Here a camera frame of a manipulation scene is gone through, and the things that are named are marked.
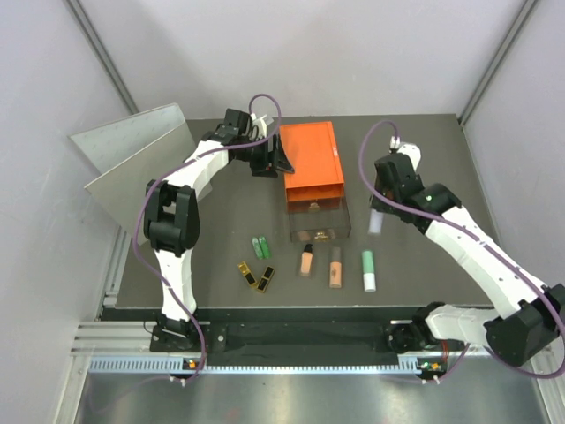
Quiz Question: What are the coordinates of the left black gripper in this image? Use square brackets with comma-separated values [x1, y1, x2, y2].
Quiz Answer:
[235, 133, 293, 178]

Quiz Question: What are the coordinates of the orange drawer box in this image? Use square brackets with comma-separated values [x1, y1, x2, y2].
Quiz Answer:
[280, 121, 345, 213]

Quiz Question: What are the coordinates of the lilac white tube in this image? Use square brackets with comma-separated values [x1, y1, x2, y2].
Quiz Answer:
[368, 209, 384, 235]

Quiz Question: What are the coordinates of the clear acrylic drawer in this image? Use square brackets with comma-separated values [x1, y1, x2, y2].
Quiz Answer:
[287, 197, 351, 243]

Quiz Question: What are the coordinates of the green white tube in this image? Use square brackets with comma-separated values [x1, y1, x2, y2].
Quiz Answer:
[362, 250, 376, 293]

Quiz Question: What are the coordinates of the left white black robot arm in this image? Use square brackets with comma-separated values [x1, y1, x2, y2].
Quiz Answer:
[143, 109, 295, 352]

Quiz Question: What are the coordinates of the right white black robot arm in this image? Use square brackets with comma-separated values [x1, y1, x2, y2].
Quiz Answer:
[371, 151, 564, 367]

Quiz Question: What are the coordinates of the green lipstick tube left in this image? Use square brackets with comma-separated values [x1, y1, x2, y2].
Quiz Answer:
[252, 238, 263, 260]

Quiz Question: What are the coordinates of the green lipstick tube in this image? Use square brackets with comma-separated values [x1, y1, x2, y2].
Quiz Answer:
[259, 236, 272, 259]
[252, 238, 263, 260]

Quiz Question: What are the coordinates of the green lipstick tube right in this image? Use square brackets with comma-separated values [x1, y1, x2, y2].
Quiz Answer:
[259, 236, 272, 259]

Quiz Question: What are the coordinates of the peach foundation bottle black cap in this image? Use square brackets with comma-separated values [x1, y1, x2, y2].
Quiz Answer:
[299, 243, 313, 277]

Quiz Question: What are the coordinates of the orange tube grey cap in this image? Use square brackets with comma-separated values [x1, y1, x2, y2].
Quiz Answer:
[328, 246, 343, 289]

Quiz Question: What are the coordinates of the gold black compact right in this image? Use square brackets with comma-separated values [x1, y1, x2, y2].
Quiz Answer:
[256, 266, 275, 292]

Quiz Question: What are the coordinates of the gold black compact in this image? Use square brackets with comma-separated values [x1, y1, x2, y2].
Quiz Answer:
[256, 266, 275, 292]
[237, 261, 257, 288]

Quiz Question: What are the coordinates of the gold black compact left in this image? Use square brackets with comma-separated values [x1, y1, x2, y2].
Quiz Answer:
[237, 261, 257, 288]

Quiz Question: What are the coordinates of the grey metal panel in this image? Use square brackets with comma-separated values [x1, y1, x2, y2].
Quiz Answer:
[70, 103, 197, 235]

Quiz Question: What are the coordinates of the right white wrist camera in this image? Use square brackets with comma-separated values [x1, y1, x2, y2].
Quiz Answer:
[389, 136, 421, 170]

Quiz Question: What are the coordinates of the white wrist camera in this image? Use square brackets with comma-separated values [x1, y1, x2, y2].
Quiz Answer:
[389, 136, 421, 170]
[249, 113, 273, 139]

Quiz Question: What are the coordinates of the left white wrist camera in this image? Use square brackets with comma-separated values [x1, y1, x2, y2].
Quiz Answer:
[249, 113, 273, 139]

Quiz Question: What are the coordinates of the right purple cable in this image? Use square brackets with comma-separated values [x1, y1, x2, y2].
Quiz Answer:
[358, 121, 565, 383]

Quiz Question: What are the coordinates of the purple cable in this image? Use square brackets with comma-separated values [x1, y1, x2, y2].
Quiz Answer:
[131, 93, 283, 381]
[358, 121, 565, 383]

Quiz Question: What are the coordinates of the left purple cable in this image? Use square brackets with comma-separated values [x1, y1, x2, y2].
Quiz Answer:
[131, 93, 283, 381]

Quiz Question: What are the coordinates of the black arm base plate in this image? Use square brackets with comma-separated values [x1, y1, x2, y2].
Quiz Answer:
[148, 321, 467, 354]

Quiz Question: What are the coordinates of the slotted grey cable duct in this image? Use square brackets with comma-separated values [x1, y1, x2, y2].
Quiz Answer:
[89, 356, 422, 375]

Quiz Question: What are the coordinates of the aluminium frame rail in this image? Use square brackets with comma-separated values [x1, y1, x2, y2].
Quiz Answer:
[70, 320, 553, 354]

